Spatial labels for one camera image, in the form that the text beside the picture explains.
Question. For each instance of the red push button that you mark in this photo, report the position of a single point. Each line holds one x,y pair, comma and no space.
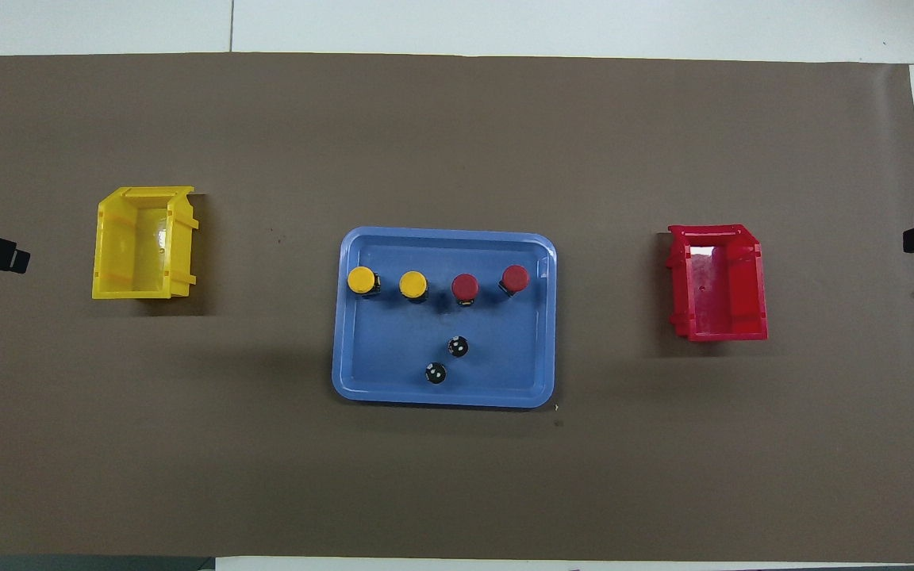
515,277
465,285

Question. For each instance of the black push button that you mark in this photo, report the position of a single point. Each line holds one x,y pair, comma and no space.
458,346
435,373

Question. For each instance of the yellow push button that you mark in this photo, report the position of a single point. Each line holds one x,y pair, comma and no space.
412,283
361,279

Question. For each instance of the brown paper table mat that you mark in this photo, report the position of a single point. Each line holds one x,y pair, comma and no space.
457,119

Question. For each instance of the red plastic storage bin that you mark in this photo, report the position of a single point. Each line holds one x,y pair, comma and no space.
715,311

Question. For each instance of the yellow plastic storage bin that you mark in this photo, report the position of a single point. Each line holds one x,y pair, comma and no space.
144,274

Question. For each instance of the blue plastic tray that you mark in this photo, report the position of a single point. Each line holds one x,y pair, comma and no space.
393,357

